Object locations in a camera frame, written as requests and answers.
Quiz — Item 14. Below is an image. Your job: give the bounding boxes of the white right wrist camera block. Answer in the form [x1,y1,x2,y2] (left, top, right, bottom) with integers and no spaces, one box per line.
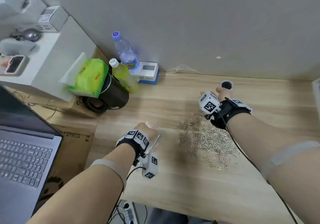
[199,91,221,114]

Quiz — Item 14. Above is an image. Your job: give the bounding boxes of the pile of silver paper clips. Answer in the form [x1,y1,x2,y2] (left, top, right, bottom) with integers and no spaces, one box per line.
[176,110,240,172]

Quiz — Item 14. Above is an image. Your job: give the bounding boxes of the flat white device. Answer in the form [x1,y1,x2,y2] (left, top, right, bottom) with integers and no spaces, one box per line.
[0,38,37,56]

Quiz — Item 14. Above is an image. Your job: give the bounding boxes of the person's right forearm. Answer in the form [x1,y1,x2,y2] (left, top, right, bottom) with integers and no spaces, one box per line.
[226,112,320,224]

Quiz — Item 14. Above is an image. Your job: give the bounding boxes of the brown printed carton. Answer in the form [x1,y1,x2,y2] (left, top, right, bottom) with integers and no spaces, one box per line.
[91,46,110,68]

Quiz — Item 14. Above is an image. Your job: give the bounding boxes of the crumpled clear plastic wrap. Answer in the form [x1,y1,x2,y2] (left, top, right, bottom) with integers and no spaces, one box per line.
[165,65,203,75]

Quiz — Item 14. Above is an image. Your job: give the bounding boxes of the person's left forearm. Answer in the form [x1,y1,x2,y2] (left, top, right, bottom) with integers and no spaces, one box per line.
[26,145,137,224]

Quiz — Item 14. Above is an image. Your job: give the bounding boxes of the black wristband with markers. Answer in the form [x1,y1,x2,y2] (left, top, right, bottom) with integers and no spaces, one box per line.
[116,130,150,161]
[210,97,253,131]

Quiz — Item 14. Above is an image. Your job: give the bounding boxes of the clear plastic zip bag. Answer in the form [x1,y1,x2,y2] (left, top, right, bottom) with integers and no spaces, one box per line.
[144,121,163,155]

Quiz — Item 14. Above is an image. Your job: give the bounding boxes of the yellow-green drink bottle white cap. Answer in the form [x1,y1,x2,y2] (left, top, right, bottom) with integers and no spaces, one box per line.
[109,58,139,94]

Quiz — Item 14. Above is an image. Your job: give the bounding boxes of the white tray with black insert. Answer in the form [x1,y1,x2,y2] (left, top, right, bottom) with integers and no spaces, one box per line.
[0,54,29,77]

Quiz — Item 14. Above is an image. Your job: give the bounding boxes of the white wrist camera block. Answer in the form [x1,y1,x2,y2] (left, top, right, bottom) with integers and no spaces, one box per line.
[142,152,159,179]
[199,91,221,114]

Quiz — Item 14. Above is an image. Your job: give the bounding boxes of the clear water bottle purple cap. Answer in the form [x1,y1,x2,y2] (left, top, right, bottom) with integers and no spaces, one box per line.
[112,31,142,72]

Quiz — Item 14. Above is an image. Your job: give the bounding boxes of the black left wristband with markers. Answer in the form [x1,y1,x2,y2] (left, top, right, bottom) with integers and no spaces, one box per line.
[116,130,150,161]

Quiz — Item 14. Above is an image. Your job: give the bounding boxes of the green tissue pack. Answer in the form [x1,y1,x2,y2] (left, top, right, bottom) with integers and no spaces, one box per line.
[67,58,109,99]

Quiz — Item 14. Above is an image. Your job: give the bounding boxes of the large white cabinet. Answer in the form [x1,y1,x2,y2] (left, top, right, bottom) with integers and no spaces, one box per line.
[0,16,97,103]

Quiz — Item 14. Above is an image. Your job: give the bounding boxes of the small white printed carton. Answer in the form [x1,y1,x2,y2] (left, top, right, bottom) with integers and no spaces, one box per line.
[36,5,69,33]

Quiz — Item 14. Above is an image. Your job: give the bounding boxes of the white drawer organizer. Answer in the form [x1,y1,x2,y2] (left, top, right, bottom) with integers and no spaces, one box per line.
[312,77,320,112]

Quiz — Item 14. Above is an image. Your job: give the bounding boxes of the person's right hand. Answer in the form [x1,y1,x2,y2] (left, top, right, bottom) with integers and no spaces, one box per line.
[215,87,234,102]

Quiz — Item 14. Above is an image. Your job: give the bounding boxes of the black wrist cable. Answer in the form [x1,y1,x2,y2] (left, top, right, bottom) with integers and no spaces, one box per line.
[107,166,147,224]
[216,97,298,224]

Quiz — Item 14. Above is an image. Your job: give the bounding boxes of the grey laptop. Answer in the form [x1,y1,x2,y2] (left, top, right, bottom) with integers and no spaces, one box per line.
[0,86,63,224]

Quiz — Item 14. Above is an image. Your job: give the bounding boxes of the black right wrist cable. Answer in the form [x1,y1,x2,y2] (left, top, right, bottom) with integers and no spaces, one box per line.
[216,97,298,224]

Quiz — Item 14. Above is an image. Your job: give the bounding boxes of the black kettle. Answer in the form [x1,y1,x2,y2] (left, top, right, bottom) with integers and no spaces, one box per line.
[82,72,130,114]

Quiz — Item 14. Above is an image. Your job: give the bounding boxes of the black right wristband with markers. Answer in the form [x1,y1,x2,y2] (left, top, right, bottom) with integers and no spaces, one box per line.
[210,97,253,131]

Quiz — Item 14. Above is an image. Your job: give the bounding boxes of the light wooden table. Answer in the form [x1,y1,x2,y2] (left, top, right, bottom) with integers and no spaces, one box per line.
[5,71,320,224]

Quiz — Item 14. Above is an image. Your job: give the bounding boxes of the white sheet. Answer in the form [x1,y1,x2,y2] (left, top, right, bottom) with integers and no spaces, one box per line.
[59,52,87,84]

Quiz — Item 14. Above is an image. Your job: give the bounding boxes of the white power strip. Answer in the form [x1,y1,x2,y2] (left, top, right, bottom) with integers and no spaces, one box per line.
[117,200,137,224]

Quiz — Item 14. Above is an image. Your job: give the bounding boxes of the round silver cable grommet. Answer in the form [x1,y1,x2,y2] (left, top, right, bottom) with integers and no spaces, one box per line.
[220,80,234,91]

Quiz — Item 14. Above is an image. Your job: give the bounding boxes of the brown box with circle logo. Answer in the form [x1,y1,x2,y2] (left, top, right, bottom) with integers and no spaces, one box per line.
[67,91,100,119]

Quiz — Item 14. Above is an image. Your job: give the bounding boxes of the white and blue box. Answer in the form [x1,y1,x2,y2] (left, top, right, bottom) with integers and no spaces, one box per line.
[130,61,160,85]

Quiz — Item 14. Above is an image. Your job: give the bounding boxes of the person's left hand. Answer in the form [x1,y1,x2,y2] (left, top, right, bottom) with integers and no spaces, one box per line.
[134,122,159,139]

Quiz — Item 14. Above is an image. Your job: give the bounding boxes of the white left wrist camera block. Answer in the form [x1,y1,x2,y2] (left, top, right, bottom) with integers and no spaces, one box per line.
[142,152,159,179]

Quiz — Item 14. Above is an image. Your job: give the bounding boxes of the white blurry cartons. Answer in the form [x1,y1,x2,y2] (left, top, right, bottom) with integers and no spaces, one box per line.
[0,0,47,29]

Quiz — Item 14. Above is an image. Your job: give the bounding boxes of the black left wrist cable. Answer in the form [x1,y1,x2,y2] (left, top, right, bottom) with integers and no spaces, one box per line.
[107,166,147,224]

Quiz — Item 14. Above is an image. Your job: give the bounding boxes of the brown cardboard box black print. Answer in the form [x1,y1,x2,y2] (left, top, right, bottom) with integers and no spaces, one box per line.
[37,124,99,207]

